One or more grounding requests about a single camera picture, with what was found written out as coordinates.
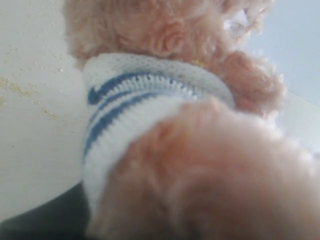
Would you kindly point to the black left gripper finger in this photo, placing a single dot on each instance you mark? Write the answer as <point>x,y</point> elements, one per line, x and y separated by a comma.
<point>62,218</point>

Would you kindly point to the tan teddy bear striped sweater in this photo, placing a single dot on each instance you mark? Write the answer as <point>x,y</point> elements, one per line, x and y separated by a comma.
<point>181,142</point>

